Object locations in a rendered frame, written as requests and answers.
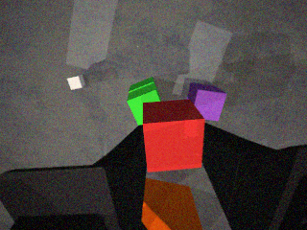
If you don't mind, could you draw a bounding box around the purple cube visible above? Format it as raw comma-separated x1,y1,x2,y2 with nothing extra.
187,82,227,121

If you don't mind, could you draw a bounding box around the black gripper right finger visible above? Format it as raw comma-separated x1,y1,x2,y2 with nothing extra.
201,123,307,230

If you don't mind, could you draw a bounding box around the small white cube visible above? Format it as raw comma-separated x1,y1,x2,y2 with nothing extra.
67,74,85,90

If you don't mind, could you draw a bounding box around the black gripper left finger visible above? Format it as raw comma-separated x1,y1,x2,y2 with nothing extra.
0,125,147,230

